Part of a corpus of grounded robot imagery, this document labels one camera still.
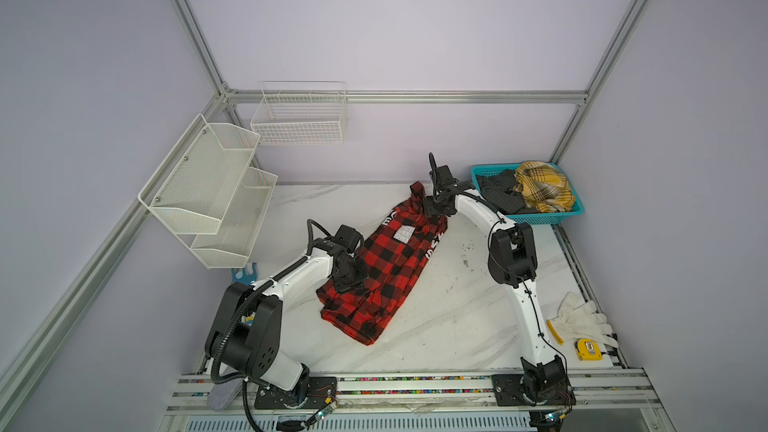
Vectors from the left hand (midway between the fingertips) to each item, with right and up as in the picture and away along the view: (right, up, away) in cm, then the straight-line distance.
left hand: (363, 286), depth 86 cm
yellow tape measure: (+62, -15, -6) cm, 64 cm away
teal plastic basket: (+56, +20, +16) cm, 62 cm away
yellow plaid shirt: (+63, +31, +18) cm, 72 cm away
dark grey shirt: (+49, +30, +23) cm, 62 cm away
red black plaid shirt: (+9, +8, +10) cm, 16 cm away
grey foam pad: (-33, -22, -15) cm, 42 cm away
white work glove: (+63, -10, 0) cm, 64 cm away
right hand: (+23, +24, +21) cm, 39 cm away
